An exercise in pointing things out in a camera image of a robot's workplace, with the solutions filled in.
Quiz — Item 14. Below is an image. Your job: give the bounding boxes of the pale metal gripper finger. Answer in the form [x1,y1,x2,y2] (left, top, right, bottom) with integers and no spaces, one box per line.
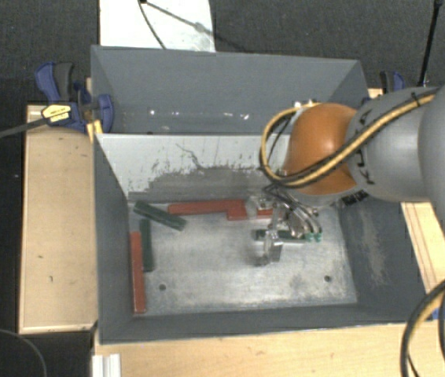
[245,194,274,220]
[262,229,285,266]

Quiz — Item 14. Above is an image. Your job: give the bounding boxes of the dark green flat block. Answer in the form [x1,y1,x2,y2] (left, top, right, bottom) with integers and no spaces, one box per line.
[251,229,322,243]
[139,218,156,273]
[133,199,188,232]

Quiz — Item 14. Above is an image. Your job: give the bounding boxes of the red-brown flat block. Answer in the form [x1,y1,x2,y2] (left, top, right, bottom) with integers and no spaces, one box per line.
[167,199,247,217]
[226,205,275,222]
[129,231,148,315]

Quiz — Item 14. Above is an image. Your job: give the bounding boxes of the grey metal bin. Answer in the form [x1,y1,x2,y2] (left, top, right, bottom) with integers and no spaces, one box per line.
[88,44,428,345]

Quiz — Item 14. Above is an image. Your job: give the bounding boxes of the pale wood board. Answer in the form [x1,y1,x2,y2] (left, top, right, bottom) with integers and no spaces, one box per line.
[17,102,100,335]

